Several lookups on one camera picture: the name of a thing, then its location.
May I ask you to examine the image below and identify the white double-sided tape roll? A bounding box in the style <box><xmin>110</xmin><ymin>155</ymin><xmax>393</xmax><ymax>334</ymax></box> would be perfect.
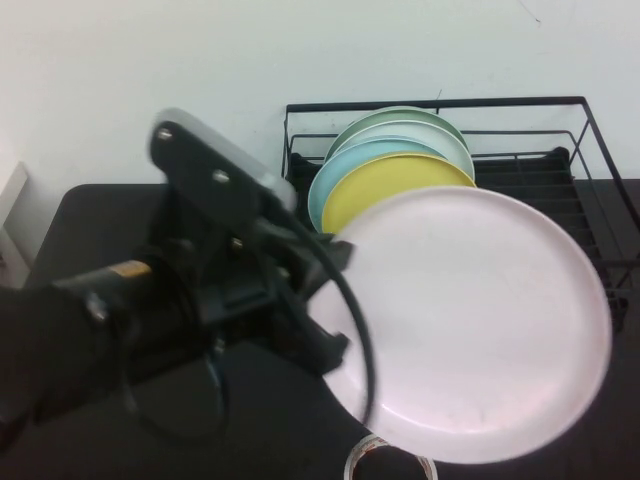
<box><xmin>344</xmin><ymin>433</ymin><xmax>437</xmax><ymax>480</ymax></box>

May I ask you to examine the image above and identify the white round plate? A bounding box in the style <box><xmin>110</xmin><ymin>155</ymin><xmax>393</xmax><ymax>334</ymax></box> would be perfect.
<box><xmin>332</xmin><ymin>119</ymin><xmax>475</xmax><ymax>176</ymax></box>

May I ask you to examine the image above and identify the green round plate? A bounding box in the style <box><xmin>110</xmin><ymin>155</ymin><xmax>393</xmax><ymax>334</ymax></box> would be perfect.
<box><xmin>334</xmin><ymin>105</ymin><xmax>469</xmax><ymax>151</ymax></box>

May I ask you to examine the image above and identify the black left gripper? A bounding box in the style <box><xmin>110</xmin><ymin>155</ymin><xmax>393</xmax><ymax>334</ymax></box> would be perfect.
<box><xmin>144</xmin><ymin>184</ymin><xmax>357</xmax><ymax>374</ymax></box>

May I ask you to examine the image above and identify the pink round plate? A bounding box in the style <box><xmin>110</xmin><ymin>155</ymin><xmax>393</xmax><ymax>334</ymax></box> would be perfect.
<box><xmin>309</xmin><ymin>186</ymin><xmax>614</xmax><ymax>464</ymax></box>

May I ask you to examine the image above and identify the black wire dish rack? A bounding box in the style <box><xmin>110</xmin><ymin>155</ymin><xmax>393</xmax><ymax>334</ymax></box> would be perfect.
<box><xmin>282</xmin><ymin>95</ymin><xmax>640</xmax><ymax>336</ymax></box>

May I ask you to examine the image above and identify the yellow round plate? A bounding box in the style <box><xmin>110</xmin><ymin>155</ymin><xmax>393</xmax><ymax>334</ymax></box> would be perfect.
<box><xmin>321</xmin><ymin>153</ymin><xmax>476</xmax><ymax>235</ymax></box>

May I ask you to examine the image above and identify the light blue round plate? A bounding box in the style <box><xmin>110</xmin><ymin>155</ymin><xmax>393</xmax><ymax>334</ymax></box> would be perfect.
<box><xmin>307</xmin><ymin>138</ymin><xmax>446</xmax><ymax>234</ymax></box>

